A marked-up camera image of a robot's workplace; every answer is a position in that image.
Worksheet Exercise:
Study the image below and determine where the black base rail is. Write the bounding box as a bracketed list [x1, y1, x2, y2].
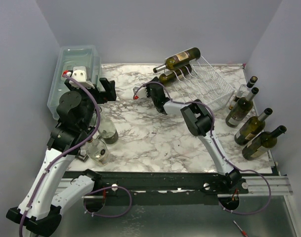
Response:
[66, 170, 250, 207]

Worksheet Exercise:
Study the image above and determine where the small black metal stand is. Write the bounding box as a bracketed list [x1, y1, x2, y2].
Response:
[75, 148, 89, 162]

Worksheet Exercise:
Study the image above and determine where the green bottle silver foil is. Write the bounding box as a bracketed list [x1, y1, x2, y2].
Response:
[234, 108, 273, 146]

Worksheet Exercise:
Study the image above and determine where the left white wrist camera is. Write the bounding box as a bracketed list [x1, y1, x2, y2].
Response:
[62, 66, 94, 88]

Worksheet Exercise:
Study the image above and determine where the tall clear glass bottle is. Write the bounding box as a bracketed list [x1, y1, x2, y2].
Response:
[96, 107, 119, 145]

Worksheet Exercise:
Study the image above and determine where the white wire wine rack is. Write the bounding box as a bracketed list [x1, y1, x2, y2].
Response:
[166, 57, 234, 112]

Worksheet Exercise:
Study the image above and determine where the dark green front bottle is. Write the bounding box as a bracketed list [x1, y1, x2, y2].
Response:
[242, 125, 287, 160]

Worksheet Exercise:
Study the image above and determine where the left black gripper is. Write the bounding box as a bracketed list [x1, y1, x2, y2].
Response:
[66, 77, 116, 129]

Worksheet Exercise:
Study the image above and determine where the wine bottle on rack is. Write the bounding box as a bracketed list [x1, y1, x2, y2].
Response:
[153, 47, 201, 73]

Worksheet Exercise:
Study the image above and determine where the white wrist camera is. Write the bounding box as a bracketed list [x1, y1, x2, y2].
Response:
[62, 66, 94, 88]
[133, 86, 150, 100]

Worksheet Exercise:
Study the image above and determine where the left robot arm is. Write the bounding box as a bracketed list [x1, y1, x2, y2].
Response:
[6, 75, 117, 237]

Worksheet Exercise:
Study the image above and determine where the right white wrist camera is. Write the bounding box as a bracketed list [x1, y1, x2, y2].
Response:
[133, 86, 150, 100]

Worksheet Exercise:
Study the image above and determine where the red handled screwdriver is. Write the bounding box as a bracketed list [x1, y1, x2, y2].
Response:
[233, 221, 248, 237]

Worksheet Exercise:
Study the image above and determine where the clear corked liquor bottle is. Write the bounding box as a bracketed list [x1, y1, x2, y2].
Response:
[86, 135, 110, 166]

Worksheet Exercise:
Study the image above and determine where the clear bottle black cap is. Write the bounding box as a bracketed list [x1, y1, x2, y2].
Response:
[228, 76, 258, 110]

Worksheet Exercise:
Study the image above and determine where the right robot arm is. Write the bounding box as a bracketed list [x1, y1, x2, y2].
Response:
[144, 79, 241, 194]

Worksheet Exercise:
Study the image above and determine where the clear plastic storage bin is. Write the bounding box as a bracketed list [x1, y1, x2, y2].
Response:
[47, 45, 104, 120]

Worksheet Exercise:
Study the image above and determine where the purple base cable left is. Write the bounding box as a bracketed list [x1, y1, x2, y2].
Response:
[84, 184, 132, 218]

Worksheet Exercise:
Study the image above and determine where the green bottle with cream label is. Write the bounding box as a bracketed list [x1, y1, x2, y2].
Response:
[225, 87, 259, 127]

